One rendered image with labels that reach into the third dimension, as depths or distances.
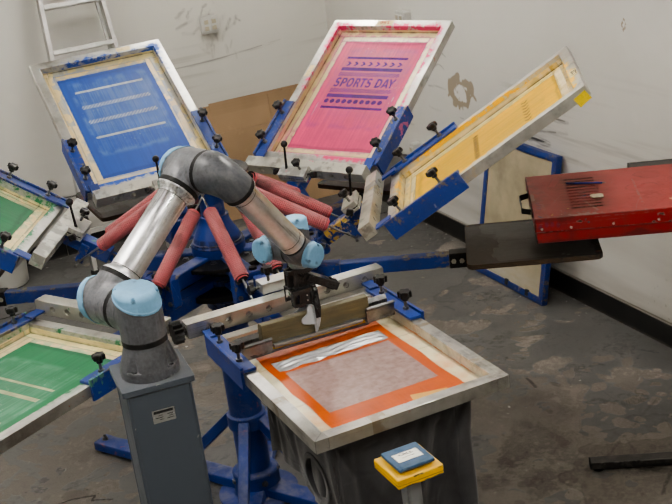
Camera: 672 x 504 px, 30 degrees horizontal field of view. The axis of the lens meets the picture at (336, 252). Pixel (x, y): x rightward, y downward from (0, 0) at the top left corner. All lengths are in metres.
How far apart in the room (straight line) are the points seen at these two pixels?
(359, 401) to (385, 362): 0.24
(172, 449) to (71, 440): 2.40
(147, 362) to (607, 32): 3.09
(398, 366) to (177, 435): 0.73
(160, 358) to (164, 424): 0.17
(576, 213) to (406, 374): 0.98
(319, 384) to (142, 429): 0.60
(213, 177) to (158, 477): 0.78
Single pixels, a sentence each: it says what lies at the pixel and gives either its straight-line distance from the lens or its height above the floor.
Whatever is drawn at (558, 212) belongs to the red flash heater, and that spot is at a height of 1.10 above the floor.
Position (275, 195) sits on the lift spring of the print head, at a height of 1.22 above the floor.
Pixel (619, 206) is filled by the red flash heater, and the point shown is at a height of 1.10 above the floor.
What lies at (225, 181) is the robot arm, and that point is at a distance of 3.26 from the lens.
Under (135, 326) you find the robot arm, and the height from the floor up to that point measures 1.35.
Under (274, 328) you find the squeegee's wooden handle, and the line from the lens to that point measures 3.73.
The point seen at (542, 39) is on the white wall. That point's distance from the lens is 6.05.
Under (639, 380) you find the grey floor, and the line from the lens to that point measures 5.52.
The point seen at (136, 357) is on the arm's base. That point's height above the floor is 1.27.
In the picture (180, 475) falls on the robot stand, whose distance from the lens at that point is 3.29.
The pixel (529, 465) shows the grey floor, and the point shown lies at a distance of 4.94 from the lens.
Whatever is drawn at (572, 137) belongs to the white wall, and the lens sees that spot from 6.00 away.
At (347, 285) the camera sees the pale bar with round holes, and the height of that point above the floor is 1.01.
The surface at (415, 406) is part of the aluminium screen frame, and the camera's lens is 3.32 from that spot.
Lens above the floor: 2.55
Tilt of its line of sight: 21 degrees down
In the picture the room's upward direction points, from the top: 7 degrees counter-clockwise
